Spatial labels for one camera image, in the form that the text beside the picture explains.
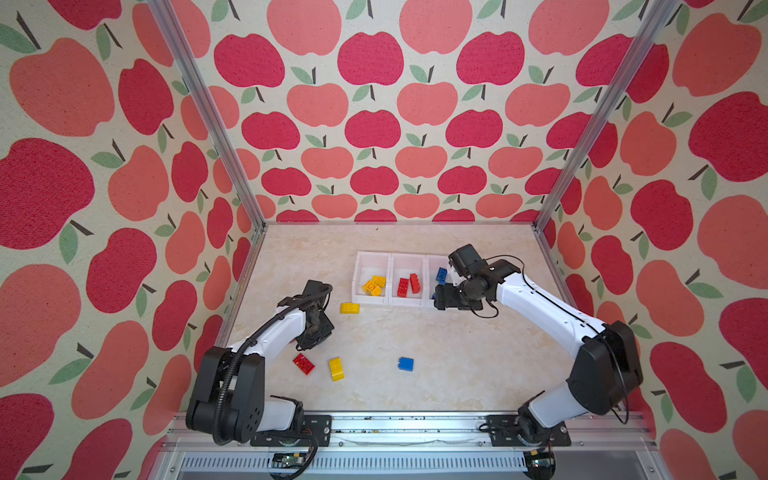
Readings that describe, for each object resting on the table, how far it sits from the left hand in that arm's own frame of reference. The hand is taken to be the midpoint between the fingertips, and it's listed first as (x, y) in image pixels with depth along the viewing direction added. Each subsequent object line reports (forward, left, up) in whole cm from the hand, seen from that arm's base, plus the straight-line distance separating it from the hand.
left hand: (329, 336), depth 89 cm
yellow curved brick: (+10, -6, -1) cm, 11 cm away
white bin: (+26, -11, +2) cm, 28 cm away
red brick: (+18, -24, 0) cm, 30 cm away
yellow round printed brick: (+16, -14, +2) cm, 22 cm away
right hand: (+6, -37, +10) cm, 38 cm away
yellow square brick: (+20, -15, +1) cm, 25 cm away
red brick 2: (-8, +6, -1) cm, 10 cm away
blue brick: (-8, -23, -3) cm, 25 cm away
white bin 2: (+27, -24, +1) cm, 36 cm away
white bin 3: (+22, -35, +1) cm, 42 cm away
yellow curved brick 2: (-9, -3, -1) cm, 10 cm away
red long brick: (+19, -28, 0) cm, 34 cm away
